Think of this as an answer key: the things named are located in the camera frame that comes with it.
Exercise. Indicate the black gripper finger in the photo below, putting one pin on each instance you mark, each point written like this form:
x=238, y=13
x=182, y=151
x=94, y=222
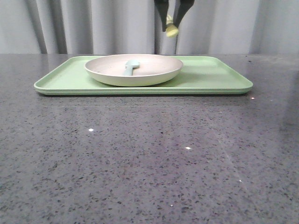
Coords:
x=181, y=8
x=162, y=8

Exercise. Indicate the yellow plastic fork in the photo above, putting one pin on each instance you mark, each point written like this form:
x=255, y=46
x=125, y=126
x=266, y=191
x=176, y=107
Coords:
x=171, y=30

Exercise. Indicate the cream round plate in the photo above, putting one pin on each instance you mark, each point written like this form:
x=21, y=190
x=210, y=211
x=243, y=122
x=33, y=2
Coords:
x=153, y=69

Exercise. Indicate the light blue plastic spoon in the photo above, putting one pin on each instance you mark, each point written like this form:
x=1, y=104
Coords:
x=130, y=66

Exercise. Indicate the light green plastic tray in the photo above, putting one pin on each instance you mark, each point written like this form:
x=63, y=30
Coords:
x=199, y=75

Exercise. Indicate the grey background curtain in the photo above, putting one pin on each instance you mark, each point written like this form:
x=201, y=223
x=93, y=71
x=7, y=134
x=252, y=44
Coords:
x=133, y=26

